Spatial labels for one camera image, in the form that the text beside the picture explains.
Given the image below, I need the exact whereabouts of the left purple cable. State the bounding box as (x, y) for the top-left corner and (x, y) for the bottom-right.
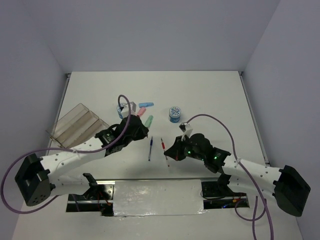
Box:
(1, 94), (133, 215)

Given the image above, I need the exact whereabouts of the blue slime jar right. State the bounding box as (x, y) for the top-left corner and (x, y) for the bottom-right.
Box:
(168, 106), (182, 123)

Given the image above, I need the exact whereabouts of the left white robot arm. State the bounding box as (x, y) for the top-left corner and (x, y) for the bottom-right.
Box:
(15, 115), (149, 207)

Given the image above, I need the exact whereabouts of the blue translucent eraser case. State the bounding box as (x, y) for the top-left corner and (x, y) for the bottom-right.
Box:
(138, 102), (154, 108)

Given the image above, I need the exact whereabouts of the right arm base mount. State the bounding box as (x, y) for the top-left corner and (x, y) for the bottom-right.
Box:
(200, 178), (249, 210)

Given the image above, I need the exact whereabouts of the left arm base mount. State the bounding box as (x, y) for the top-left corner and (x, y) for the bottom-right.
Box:
(66, 173), (115, 217)

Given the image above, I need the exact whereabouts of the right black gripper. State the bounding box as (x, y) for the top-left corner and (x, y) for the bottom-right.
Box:
(164, 135), (205, 161)

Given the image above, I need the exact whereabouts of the purple cable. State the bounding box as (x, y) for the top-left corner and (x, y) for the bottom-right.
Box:
(1, 94), (133, 215)
(186, 114), (276, 240)

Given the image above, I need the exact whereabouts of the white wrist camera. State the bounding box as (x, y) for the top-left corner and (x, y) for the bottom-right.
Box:
(120, 101), (137, 118)
(179, 122), (193, 141)

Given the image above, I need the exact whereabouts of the blue pen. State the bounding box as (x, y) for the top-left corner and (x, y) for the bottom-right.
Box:
(148, 136), (153, 162)

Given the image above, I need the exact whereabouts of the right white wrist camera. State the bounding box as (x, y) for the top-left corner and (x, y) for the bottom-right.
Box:
(179, 122), (193, 141)

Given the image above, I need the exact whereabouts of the red pen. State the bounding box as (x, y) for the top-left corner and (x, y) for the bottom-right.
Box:
(160, 137), (170, 168)

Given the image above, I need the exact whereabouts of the blue slime jar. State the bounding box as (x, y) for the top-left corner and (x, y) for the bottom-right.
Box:
(116, 105), (123, 119)
(168, 106), (182, 123)

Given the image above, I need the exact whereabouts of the blue slime jar left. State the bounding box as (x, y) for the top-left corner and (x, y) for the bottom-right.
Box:
(116, 105), (123, 119)

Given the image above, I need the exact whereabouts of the white base cover plate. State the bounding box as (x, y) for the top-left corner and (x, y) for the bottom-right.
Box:
(113, 179), (206, 217)

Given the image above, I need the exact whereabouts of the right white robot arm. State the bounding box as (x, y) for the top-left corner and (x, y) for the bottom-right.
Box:
(164, 133), (311, 217)

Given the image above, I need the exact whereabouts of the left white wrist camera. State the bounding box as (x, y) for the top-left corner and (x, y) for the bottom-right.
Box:
(120, 101), (137, 118)

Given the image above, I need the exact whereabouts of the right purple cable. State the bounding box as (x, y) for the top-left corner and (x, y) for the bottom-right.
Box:
(186, 114), (276, 240)

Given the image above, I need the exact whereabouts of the clear brown three-compartment organizer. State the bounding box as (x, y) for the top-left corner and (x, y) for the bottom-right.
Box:
(46, 103), (109, 149)

